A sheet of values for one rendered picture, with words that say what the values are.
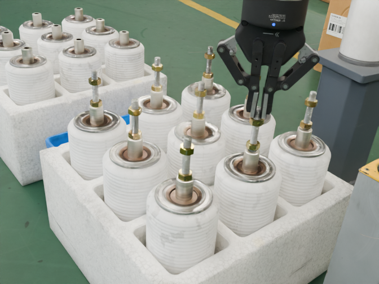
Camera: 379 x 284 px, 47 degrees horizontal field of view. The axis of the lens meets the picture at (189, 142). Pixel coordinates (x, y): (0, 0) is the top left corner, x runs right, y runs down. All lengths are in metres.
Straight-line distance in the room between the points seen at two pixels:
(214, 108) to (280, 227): 0.28
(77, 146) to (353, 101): 0.56
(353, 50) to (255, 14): 0.46
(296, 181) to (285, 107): 0.74
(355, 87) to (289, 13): 0.46
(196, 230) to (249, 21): 0.26
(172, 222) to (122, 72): 0.59
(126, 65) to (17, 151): 0.32
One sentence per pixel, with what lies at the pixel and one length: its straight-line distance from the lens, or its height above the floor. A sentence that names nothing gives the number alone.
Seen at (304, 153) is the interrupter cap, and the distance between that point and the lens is 0.69.
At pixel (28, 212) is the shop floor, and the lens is 0.96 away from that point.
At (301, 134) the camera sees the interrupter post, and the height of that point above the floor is 0.27.
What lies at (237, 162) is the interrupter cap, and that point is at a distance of 0.64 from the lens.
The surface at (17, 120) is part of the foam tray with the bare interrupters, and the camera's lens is 0.95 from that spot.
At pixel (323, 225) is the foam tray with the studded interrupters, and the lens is 0.74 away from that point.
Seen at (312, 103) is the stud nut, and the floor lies 0.33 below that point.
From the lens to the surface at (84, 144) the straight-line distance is 0.71.
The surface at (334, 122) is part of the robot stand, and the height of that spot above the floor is 0.17.
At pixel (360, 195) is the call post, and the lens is 0.58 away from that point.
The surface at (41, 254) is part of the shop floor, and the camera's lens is 0.86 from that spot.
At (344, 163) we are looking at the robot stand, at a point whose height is 0.08.
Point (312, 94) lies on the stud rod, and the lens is 0.67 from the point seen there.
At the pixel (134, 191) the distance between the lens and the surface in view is 0.62.
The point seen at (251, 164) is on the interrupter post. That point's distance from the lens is 0.62.
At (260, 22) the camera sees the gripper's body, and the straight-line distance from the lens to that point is 0.51.
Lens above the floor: 0.60
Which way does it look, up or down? 31 degrees down
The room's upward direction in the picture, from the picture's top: 4 degrees clockwise
